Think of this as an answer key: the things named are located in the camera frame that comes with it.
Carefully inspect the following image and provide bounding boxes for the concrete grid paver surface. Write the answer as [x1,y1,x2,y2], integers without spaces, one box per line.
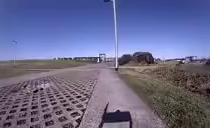
[0,71,101,128]

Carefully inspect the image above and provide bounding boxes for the grey road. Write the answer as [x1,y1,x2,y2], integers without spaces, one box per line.
[0,63,111,90]

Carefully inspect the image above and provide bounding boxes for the row of distant buildings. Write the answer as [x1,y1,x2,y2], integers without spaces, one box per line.
[53,53,116,64]

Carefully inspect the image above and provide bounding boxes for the grass verge with dry brush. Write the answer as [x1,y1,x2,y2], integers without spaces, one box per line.
[116,63,210,128]

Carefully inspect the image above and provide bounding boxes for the clump of dark bushes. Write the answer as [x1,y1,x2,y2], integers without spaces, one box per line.
[117,51,156,66]

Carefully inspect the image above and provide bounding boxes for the flat grass field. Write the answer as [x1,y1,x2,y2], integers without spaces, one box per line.
[0,59,100,80]

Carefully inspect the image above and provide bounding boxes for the distant low buildings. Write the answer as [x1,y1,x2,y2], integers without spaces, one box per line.
[164,55,208,65]

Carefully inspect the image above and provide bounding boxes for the tall pale lamp post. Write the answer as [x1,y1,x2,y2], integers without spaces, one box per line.
[103,0,120,71]

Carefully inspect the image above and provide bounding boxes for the distant lamp post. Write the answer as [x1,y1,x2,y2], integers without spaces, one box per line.
[11,40,18,66]

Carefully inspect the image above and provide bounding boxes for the grey concrete path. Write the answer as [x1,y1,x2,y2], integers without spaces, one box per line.
[78,63,168,128]

